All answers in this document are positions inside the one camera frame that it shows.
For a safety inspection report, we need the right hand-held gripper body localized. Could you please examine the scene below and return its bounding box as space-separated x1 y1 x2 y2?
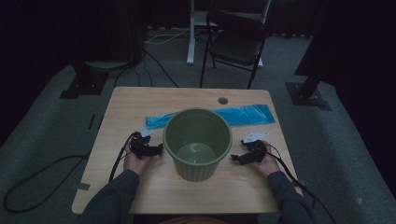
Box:
241 131 271 165

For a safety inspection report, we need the white floor cable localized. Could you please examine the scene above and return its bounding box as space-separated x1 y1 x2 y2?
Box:
144 26 204 46

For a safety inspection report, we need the person's left hand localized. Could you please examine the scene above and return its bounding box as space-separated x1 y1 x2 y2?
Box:
122 141 157 177

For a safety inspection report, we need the right hand-held gripper cable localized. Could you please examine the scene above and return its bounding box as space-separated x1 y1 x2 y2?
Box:
264 144 338 224

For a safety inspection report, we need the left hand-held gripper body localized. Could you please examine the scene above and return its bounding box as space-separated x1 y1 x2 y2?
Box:
129 126 154 161

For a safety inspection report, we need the left hand-held gripper cable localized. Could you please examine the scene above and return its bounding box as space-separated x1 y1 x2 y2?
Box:
107 132 138 183

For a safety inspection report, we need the black folding chair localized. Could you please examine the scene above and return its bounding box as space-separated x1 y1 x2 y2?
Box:
199 8 269 91

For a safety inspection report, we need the thick black floor cable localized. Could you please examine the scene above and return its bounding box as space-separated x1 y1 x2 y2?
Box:
2 153 92 215

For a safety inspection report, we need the black stand base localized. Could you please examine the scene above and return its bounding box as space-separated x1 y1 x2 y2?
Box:
59 60 110 100
285 74 332 112

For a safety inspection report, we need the black floor strip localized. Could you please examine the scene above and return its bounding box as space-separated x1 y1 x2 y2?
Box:
87 114 97 132

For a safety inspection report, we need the person's right hand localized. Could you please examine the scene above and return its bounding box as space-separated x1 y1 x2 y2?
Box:
248 140 282 178

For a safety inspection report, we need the hand-held gripper cable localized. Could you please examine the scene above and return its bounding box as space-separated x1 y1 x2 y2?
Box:
107 132 138 183
264 144 338 224

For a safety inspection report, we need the thin black floor cable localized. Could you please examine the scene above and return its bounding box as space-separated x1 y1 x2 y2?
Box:
112 46 180 89

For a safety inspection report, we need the green plastic bin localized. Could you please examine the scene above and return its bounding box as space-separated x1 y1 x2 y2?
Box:
163 106 233 183

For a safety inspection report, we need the blue plastic bag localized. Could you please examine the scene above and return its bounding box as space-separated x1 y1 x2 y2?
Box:
145 104 276 131

